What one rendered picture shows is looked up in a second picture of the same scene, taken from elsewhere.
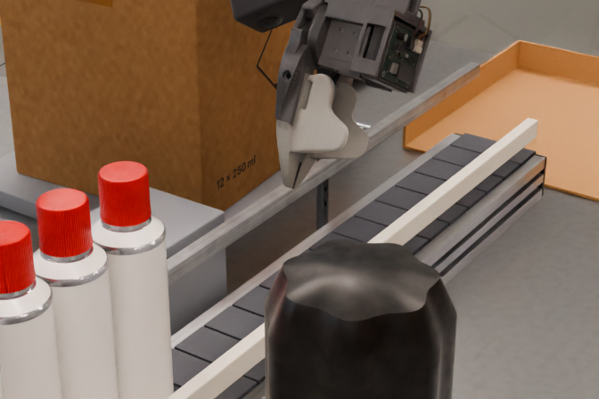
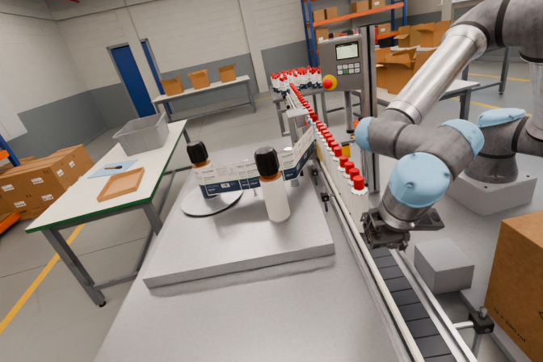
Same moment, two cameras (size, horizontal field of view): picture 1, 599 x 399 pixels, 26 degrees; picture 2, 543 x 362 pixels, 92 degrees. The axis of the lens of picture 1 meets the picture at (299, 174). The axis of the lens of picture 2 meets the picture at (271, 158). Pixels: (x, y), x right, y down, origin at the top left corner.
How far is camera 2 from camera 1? 1.31 m
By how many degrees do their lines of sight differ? 121
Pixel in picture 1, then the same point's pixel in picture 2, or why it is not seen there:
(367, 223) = (430, 333)
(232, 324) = (388, 259)
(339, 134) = not seen: hidden behind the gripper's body
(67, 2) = not seen: outside the picture
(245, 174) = (515, 334)
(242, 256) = (463, 317)
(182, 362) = not seen: hidden behind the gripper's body
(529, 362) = (338, 335)
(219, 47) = (509, 268)
